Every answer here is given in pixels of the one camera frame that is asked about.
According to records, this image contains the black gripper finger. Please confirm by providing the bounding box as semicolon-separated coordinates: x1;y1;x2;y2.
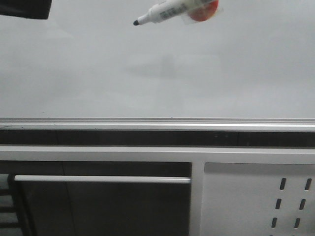
0;0;52;19

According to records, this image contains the white whiteboard marker black tip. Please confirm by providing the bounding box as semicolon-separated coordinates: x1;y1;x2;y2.
133;0;196;26

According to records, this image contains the orange round magnet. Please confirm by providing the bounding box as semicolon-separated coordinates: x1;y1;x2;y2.
181;0;224;25

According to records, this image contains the white whiteboard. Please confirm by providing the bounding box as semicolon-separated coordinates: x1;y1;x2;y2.
0;0;315;118

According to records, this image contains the white horizontal metal bar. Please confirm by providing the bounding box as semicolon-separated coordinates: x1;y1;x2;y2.
14;175;191;184

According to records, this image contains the white perforated metal panel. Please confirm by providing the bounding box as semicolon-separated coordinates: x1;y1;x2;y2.
201;163;315;236

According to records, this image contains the aluminium whiteboard tray rail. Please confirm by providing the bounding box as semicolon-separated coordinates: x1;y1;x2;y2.
0;118;315;132

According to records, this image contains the white metal stand frame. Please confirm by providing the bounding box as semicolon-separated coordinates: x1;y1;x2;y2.
0;146;315;236

